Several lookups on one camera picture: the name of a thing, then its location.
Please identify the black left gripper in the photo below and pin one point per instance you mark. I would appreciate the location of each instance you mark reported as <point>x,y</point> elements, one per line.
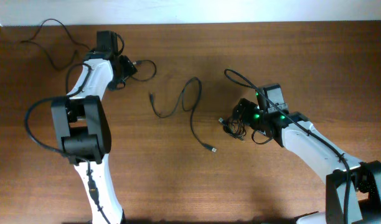
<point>129,69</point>

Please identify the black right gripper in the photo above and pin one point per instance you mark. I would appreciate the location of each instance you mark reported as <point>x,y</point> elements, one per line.
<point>250,107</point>

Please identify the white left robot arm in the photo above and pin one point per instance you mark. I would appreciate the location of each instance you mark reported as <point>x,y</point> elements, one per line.
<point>81,126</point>

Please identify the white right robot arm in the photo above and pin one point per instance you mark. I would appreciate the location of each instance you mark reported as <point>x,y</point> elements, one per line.
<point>353,187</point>

